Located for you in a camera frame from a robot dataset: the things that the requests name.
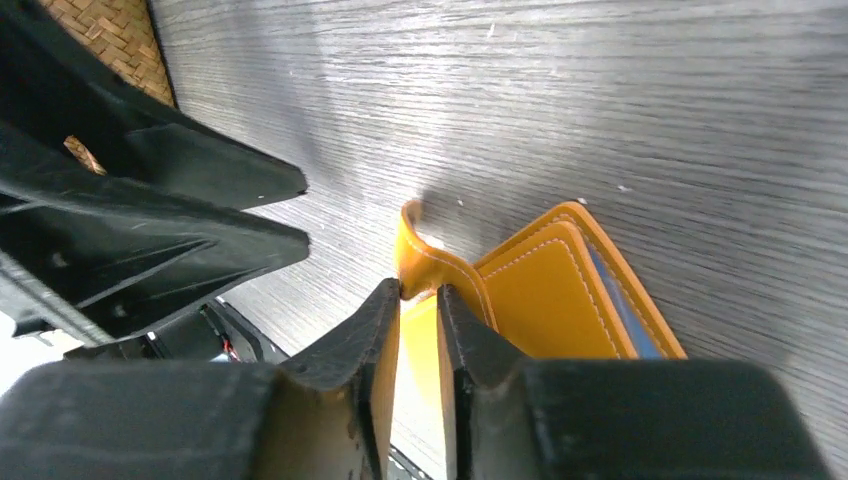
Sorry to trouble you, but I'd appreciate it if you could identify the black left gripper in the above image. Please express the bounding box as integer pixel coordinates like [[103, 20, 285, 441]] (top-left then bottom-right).
[[1, 1, 310, 345]]

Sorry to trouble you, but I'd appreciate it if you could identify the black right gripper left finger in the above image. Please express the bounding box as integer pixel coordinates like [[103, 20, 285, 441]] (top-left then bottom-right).
[[1, 278, 400, 479]]

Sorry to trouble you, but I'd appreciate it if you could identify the orange leather card holder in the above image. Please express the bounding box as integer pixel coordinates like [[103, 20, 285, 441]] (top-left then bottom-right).
[[394, 200, 687, 408]]

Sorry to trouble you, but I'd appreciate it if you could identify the woven rattan divided tray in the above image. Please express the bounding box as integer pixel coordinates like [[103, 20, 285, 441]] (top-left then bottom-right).
[[39, 0, 178, 177]]

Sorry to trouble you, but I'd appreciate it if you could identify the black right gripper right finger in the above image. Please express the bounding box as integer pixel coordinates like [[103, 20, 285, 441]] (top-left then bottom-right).
[[436, 285, 830, 479]]

